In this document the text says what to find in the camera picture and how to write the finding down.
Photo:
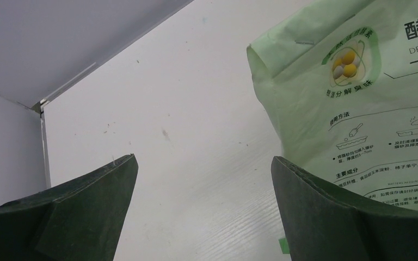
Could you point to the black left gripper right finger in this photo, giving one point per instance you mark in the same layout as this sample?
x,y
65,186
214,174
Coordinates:
x,y
323,221

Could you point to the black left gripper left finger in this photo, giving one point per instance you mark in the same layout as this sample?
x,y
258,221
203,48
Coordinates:
x,y
81,219

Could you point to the green cat litter bag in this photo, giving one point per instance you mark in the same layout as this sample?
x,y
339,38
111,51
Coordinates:
x,y
339,82

